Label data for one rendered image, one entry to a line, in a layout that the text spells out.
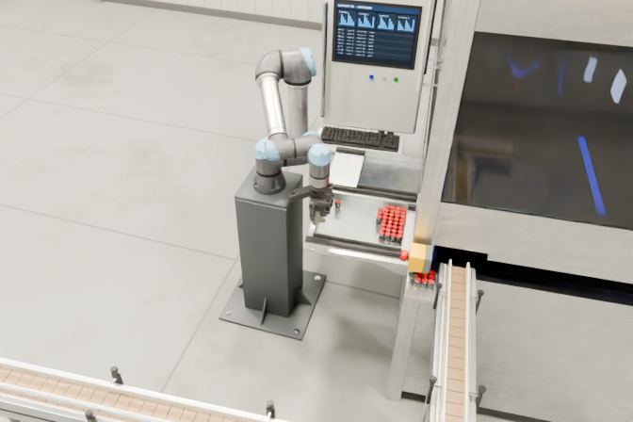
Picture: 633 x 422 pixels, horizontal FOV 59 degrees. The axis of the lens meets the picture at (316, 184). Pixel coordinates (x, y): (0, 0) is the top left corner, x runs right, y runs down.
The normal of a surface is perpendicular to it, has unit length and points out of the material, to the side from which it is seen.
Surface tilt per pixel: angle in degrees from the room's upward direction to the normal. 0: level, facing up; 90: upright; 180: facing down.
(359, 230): 0
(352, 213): 0
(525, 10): 90
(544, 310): 90
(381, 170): 0
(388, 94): 90
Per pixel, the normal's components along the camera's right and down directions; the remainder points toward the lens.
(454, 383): 0.02, -0.78
